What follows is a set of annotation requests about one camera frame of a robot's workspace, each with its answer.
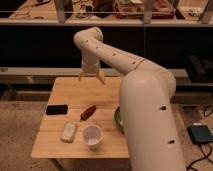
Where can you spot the light wooden table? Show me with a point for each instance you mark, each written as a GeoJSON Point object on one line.
{"type": "Point", "coordinates": [89, 102]}

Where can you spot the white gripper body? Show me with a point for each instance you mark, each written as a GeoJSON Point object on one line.
{"type": "Point", "coordinates": [90, 68]}

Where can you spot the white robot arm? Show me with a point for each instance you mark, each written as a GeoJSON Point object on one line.
{"type": "Point", "coordinates": [144, 100]}

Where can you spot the green bowl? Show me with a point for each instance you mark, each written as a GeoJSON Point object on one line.
{"type": "Point", "coordinates": [118, 120]}

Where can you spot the wooden workbench shelf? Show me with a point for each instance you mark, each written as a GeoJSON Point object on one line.
{"type": "Point", "coordinates": [133, 13]}

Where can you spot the white paper cup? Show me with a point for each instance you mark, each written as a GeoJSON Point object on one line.
{"type": "Point", "coordinates": [92, 136]}

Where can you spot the red sausage-like object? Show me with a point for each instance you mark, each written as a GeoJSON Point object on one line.
{"type": "Point", "coordinates": [87, 113]}

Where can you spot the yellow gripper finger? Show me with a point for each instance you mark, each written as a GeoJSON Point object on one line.
{"type": "Point", "coordinates": [81, 75]}
{"type": "Point", "coordinates": [101, 76]}

